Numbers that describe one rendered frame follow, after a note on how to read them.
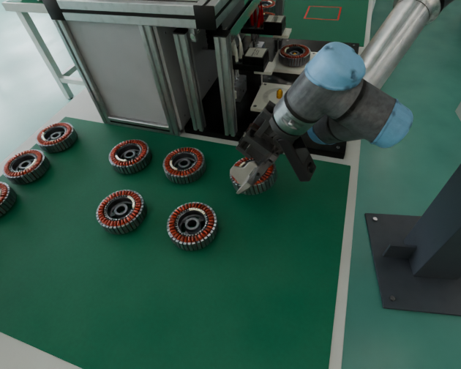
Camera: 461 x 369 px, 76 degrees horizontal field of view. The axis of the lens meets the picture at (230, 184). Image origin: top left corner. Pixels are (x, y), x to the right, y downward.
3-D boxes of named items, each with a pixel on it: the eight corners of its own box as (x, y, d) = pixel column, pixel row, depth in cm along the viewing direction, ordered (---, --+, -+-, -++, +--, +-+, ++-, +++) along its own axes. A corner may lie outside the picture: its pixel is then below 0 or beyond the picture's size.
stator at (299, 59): (312, 54, 110) (314, 45, 107) (305, 69, 103) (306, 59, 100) (283, 50, 113) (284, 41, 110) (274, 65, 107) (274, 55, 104)
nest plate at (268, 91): (306, 90, 97) (306, 86, 96) (298, 117, 88) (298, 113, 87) (262, 85, 101) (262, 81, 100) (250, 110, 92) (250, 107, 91)
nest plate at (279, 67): (317, 55, 112) (317, 52, 111) (310, 75, 103) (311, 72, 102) (278, 52, 115) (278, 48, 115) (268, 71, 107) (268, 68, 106)
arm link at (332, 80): (372, 89, 41) (321, 58, 39) (321, 134, 50) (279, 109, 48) (373, 57, 45) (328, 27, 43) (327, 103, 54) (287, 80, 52)
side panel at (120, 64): (183, 130, 92) (155, 20, 68) (179, 136, 90) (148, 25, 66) (108, 118, 99) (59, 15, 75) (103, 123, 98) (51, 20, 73)
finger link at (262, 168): (247, 176, 66) (270, 146, 63) (253, 180, 66) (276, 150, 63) (244, 184, 62) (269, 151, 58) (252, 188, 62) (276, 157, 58)
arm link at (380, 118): (379, 117, 57) (332, 88, 55) (426, 105, 46) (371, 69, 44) (361, 153, 57) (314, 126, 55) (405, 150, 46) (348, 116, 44)
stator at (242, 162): (284, 166, 73) (282, 154, 70) (268, 200, 66) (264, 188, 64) (244, 161, 78) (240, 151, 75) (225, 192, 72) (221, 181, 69)
